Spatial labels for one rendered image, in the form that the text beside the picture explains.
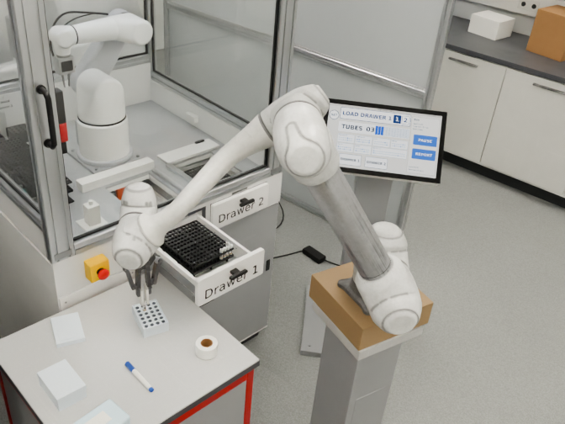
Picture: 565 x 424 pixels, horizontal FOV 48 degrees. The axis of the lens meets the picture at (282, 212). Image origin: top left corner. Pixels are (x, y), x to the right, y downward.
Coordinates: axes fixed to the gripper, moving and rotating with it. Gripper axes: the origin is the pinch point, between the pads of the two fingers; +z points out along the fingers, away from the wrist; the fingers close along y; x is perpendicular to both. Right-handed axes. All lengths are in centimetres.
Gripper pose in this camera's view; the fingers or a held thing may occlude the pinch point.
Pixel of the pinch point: (143, 294)
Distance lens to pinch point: 212.2
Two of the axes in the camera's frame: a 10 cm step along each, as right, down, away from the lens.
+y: -8.8, 2.0, -4.4
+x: 4.7, 5.1, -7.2
